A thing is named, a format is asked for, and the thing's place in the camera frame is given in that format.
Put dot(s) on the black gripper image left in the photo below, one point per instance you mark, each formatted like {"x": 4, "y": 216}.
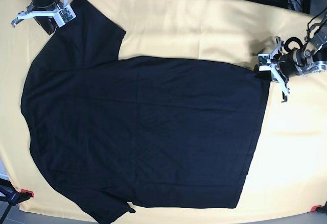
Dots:
{"x": 42, "y": 11}

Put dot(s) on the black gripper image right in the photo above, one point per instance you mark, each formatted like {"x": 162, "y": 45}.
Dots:
{"x": 282, "y": 66}

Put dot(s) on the dark navy T-shirt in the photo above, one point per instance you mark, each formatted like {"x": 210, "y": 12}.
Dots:
{"x": 149, "y": 131}

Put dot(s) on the red-black clamp right corner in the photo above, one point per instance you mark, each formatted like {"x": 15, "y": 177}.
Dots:
{"x": 320, "y": 208}

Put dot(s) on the red-black clamp corner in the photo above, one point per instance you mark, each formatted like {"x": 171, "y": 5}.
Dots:
{"x": 320, "y": 208}
{"x": 13, "y": 197}

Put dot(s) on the red-black clamp left corner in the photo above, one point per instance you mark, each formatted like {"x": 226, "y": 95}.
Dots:
{"x": 13, "y": 197}

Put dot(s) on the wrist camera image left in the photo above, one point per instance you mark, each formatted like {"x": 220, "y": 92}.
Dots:
{"x": 64, "y": 16}

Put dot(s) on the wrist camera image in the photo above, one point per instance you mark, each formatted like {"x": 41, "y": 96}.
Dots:
{"x": 64, "y": 16}
{"x": 264, "y": 62}

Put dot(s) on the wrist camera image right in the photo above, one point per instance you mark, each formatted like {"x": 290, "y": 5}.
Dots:
{"x": 264, "y": 62}

